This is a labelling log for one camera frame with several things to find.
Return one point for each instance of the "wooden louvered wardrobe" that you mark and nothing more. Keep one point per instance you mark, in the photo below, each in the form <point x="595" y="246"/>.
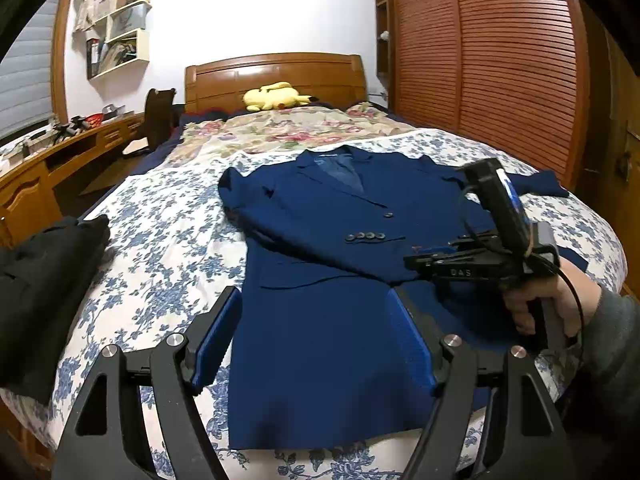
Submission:
<point x="490" y="60"/>

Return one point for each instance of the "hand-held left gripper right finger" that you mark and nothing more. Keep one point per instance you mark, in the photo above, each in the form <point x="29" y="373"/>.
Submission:
<point x="415" y="340"/>

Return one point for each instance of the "black cloth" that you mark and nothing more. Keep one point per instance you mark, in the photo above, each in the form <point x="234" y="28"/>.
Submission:
<point x="45" y="285"/>

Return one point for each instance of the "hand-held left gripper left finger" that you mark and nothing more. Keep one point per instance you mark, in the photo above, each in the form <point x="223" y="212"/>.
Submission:
<point x="220" y="340"/>

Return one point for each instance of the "person's right forearm grey sleeve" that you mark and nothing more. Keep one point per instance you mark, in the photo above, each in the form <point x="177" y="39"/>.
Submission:
<point x="615" y="350"/>

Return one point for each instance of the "white cloth bag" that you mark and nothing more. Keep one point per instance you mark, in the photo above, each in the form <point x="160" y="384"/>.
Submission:
<point x="90" y="2"/>

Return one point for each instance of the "wooden bed headboard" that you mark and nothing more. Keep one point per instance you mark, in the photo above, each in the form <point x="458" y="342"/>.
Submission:
<point x="225" y="77"/>

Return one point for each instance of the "wooden bed with floral bedding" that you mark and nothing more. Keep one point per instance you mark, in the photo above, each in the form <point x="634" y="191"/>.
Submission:
<point x="165" y="240"/>

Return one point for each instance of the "person's right hand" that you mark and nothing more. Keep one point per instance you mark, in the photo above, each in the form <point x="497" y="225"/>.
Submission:
<point x="575" y="295"/>

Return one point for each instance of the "window with wooden frame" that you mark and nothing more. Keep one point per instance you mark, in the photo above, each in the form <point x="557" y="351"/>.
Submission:
<point x="30" y="80"/>

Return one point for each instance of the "wooden door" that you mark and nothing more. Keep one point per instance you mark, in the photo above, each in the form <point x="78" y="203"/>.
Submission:
<point x="617" y="110"/>

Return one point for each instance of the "navy blue suit jacket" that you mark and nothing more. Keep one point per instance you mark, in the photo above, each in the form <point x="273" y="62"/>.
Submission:
<point x="310" y="335"/>

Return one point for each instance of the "black gadget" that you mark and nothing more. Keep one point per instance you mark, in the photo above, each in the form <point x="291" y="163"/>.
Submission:
<point x="70" y="127"/>

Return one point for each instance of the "pink floral quilt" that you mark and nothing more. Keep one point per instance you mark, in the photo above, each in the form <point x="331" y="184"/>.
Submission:
<point x="280" y="130"/>

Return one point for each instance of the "white wall shelf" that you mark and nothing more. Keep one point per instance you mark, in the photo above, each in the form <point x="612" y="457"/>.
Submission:
<point x="142" y="45"/>

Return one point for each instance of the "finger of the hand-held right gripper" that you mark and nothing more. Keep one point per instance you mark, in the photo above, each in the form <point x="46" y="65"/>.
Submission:
<point x="475" y="245"/>
<point x="440" y="261"/>

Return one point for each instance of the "navy bed sheet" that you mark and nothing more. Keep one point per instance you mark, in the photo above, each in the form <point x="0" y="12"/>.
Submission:
<point x="175" y="132"/>

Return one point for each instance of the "wooden desk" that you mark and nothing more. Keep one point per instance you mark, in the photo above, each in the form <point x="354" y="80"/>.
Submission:
<point x="30" y="185"/>

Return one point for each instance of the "dark wooden chair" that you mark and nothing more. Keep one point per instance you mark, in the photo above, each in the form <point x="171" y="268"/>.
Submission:
<point x="160" y="115"/>

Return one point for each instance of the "yellow plush toy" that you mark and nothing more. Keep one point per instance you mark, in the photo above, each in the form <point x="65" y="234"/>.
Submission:
<point x="272" y="96"/>

